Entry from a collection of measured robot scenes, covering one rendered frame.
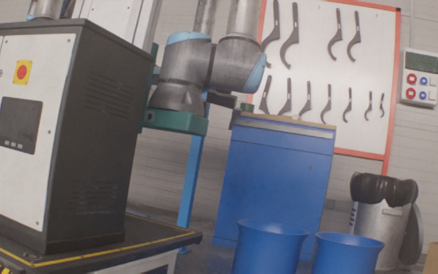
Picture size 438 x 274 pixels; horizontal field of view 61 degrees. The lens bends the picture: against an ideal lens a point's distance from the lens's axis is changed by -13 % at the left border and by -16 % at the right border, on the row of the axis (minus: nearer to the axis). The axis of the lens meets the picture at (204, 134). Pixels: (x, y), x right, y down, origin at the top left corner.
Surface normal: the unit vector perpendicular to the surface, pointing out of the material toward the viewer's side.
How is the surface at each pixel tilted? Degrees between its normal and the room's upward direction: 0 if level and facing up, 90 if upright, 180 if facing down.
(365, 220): 93
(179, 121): 90
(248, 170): 90
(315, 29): 90
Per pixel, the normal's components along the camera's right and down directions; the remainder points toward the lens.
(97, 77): 0.92, 0.14
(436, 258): -0.82, -0.17
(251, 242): -0.68, -0.15
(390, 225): -0.07, -0.01
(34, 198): -0.36, -0.11
